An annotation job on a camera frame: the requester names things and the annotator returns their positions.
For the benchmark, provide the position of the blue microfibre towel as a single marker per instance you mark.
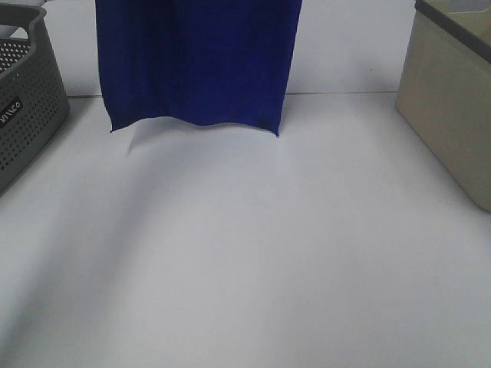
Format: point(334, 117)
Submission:
point(203, 62)

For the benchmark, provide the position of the beige plastic storage bin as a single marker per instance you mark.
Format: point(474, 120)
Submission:
point(444, 91)

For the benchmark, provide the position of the grey perforated plastic basket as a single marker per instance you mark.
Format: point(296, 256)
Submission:
point(34, 103)

